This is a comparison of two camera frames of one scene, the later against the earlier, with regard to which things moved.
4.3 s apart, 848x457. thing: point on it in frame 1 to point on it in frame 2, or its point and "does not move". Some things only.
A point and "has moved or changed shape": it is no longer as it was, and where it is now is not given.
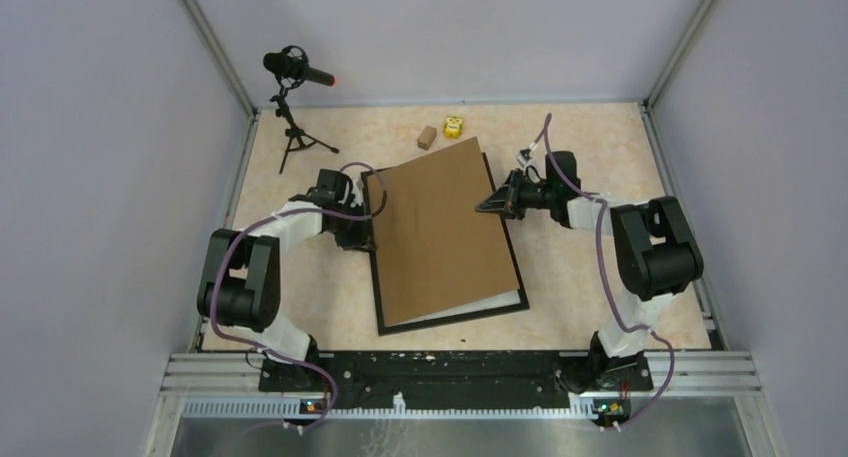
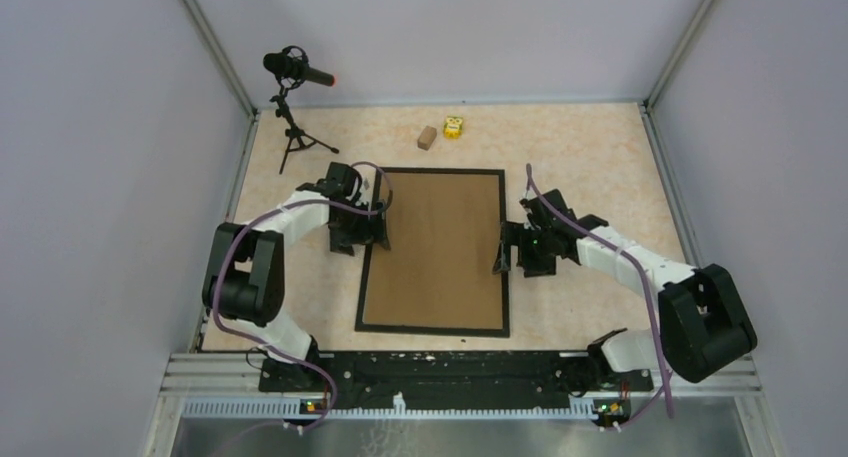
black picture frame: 524,305 to 368,252
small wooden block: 426,137 does not move
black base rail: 459,380 does not move
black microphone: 291,68 does not move
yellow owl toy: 453,127 does not move
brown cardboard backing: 435,250 has moved or changed shape
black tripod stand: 296,137 does not move
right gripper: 506,198 to 514,234
